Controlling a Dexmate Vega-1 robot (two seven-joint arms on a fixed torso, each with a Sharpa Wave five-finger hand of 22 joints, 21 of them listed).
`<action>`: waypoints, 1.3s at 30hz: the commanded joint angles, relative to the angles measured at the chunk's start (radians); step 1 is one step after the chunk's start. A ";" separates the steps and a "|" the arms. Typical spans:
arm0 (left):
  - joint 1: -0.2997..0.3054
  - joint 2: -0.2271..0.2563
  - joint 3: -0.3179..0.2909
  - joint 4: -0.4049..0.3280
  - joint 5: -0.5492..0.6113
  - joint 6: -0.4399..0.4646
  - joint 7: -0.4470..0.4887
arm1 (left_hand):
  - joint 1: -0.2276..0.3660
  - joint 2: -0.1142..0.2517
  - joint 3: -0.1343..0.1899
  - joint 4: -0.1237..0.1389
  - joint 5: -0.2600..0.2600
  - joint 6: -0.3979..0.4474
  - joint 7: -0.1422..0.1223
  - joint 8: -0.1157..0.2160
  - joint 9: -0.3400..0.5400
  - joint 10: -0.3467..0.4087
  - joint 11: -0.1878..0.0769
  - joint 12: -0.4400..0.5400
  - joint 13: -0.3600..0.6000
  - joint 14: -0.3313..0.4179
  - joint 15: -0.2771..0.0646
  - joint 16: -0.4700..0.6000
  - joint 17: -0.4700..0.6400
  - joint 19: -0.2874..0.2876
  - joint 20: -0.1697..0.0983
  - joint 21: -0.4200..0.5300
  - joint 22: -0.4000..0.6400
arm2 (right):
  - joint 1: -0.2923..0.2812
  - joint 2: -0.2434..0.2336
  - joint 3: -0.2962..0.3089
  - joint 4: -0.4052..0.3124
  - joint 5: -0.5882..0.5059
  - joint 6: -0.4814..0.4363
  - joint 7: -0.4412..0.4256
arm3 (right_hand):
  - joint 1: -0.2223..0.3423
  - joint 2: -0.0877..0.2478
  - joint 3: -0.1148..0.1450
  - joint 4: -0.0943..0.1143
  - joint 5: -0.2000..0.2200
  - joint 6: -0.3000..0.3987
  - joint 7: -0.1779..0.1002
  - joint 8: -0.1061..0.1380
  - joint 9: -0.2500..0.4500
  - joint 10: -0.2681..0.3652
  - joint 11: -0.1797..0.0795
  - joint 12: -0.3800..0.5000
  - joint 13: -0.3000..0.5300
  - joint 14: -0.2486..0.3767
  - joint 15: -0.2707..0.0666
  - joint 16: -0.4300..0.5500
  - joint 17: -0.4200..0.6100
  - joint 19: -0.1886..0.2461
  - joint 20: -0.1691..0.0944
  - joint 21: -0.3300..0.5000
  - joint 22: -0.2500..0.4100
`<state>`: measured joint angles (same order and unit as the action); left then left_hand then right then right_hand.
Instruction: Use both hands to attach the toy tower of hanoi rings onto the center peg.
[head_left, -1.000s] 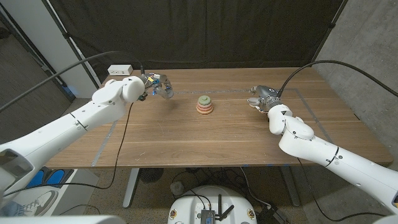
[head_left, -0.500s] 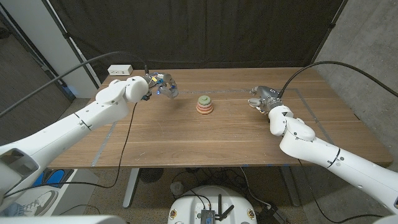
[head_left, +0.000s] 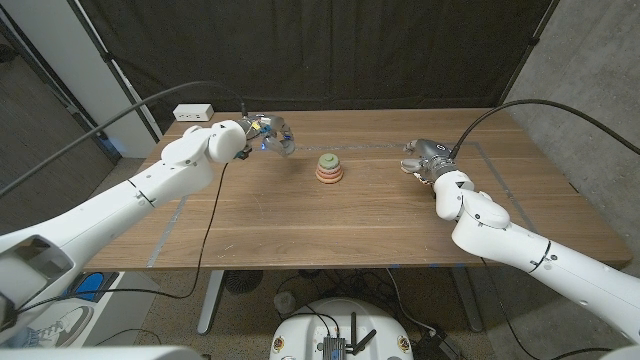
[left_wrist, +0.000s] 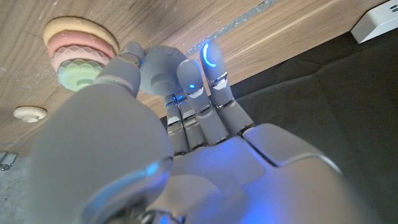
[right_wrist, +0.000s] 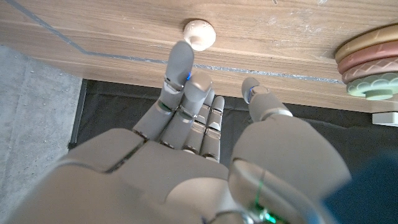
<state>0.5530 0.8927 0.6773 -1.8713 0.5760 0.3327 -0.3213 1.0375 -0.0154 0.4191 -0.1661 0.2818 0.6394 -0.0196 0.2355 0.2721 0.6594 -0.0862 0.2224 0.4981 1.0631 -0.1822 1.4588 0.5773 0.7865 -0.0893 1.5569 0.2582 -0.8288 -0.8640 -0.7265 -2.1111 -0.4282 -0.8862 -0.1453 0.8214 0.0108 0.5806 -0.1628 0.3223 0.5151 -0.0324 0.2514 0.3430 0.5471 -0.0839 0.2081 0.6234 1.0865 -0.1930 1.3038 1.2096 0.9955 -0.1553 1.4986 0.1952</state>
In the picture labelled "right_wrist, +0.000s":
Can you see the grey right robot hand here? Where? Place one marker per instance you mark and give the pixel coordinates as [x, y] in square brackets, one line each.
[186, 174]

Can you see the grey tape outline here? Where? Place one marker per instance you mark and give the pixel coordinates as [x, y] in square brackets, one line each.
[124, 57]

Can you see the white power strip box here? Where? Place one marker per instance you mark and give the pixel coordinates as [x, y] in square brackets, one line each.
[385, 119]

